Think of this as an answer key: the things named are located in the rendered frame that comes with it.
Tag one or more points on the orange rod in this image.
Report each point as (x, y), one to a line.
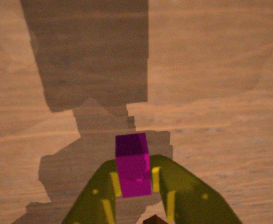
(154, 220)

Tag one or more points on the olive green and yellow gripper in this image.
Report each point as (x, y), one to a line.
(186, 198)

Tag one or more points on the magenta rectangular block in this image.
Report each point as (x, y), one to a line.
(132, 159)

